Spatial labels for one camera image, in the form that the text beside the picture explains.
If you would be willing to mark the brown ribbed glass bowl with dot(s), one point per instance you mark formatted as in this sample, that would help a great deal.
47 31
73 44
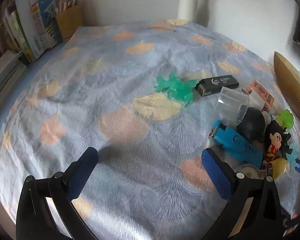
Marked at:
287 85

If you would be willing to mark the bundle of pencils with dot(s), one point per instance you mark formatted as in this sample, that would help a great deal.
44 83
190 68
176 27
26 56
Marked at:
65 5

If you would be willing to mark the clear correction tape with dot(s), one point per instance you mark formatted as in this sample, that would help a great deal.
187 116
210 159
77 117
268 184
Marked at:
250 171

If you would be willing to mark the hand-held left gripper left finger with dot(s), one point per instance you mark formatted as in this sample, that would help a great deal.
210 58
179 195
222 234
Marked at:
82 173

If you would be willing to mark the blue lighter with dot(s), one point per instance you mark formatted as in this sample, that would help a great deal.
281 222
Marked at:
236 142

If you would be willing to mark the black rubber bulb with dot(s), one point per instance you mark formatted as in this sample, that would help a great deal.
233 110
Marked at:
252 125

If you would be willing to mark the white lamp pole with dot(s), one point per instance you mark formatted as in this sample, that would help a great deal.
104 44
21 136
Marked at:
187 5

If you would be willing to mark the light green crystal toy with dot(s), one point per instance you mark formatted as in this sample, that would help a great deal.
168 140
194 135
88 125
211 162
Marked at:
286 117

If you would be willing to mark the dark green crystal toy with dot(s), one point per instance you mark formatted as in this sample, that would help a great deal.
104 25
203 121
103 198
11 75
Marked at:
177 87

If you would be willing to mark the shell print blue cloth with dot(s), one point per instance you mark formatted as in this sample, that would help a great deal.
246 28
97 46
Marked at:
115 80

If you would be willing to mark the clear plastic cup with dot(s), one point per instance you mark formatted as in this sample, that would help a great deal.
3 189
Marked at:
231 102

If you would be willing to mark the stack of flat white books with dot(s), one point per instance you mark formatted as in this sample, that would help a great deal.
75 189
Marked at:
5 72

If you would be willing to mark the brown cardboard pencil holder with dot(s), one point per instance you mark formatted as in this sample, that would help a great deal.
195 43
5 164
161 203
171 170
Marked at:
70 23

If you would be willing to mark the light blue crystal toy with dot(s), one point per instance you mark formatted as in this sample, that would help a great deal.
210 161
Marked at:
293 155

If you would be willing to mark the black lighter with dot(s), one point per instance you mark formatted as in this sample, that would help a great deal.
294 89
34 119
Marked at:
215 85

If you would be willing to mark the row of upright books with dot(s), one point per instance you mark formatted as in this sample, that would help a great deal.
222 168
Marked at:
32 17

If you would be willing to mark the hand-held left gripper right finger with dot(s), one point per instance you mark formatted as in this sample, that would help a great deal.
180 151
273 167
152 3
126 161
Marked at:
215 176

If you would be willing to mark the red figurine with yellow base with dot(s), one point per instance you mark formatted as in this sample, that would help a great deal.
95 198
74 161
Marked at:
277 140

